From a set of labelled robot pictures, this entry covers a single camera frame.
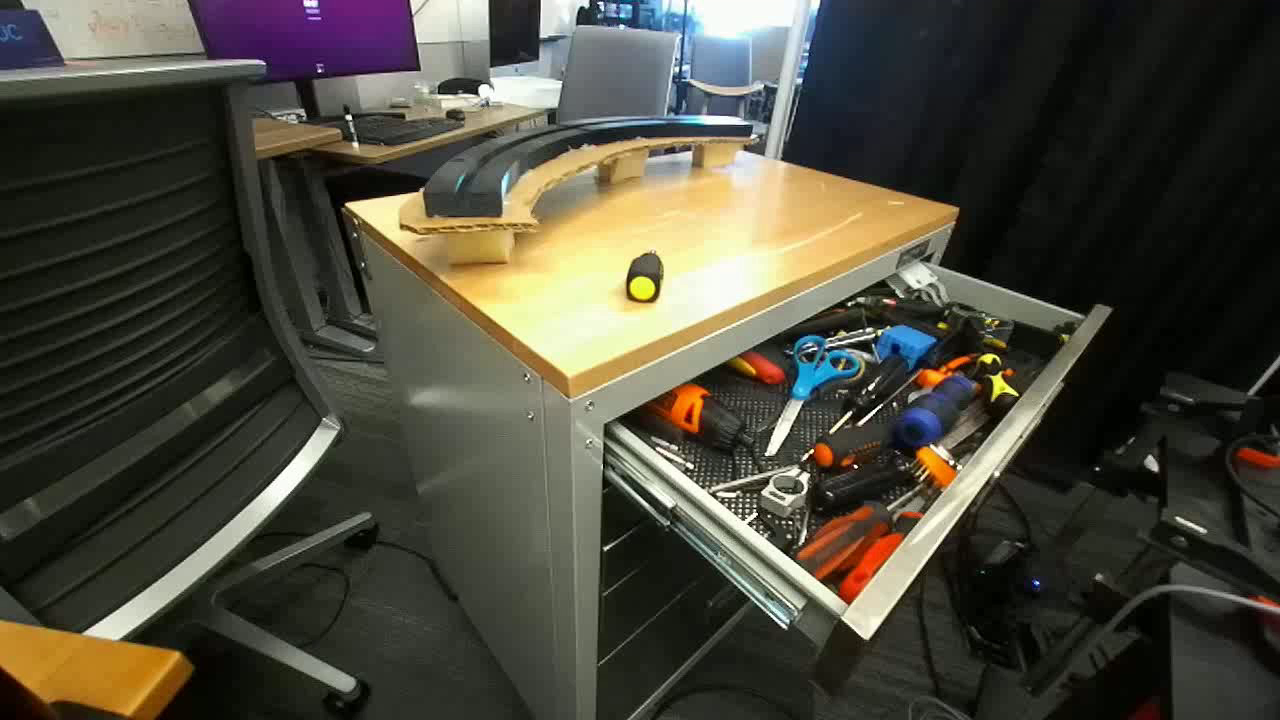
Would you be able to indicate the black yellow screwdriver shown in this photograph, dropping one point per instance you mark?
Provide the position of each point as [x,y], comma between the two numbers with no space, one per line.
[647,278]

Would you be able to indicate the grey wide tool drawer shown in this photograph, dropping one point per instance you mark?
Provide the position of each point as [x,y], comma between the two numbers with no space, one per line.
[933,532]

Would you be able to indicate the black screwdriver orange collar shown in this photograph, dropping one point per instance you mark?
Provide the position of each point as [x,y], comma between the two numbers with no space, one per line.
[880,481]

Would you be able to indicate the grey tool cabinet wooden top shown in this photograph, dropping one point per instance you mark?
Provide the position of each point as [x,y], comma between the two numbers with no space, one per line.
[465,400]

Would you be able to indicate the silver metal socket piece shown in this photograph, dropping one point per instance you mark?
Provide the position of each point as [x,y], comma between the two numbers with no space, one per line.
[785,501]

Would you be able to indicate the curved black track piece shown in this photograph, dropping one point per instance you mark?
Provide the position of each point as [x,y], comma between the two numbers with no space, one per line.
[493,166]

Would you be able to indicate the blue plastic clamp tool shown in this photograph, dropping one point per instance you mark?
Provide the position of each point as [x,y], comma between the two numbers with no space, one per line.
[904,346]

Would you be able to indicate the grey fabric office chair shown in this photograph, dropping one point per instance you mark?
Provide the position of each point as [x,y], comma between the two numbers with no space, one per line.
[618,75]

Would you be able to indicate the silver metal tool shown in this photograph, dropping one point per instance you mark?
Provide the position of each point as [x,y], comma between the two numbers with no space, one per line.
[920,280]

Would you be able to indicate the white framed background chair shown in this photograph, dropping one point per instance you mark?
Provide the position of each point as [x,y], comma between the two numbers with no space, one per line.
[726,82]

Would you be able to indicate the wooden office desk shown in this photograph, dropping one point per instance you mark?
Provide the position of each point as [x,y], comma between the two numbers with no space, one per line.
[402,146]

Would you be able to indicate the black keyboard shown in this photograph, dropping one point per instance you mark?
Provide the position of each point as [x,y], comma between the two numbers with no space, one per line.
[402,130]

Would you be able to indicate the yellow black small tool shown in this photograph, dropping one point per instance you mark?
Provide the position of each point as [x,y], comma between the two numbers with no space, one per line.
[998,383]

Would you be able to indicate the dark computer monitor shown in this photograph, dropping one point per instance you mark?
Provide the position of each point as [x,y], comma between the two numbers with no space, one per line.
[513,30]

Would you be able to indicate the purple screen monitor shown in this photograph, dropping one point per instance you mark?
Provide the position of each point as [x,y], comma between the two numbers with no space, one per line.
[307,32]

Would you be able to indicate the grey mesh office chair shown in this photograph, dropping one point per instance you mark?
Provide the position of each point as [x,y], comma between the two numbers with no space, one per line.
[120,334]

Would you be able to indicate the black equipment stand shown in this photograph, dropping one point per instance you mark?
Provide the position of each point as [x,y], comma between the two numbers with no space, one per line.
[1201,505]

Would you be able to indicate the red orange floor item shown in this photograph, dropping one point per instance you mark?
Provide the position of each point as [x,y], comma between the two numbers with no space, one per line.
[1257,457]

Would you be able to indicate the orange wooden board corner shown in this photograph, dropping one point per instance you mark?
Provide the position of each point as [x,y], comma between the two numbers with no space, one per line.
[83,665]

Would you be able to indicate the blue screen laptop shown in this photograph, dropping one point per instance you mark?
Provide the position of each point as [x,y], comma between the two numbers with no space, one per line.
[24,36]

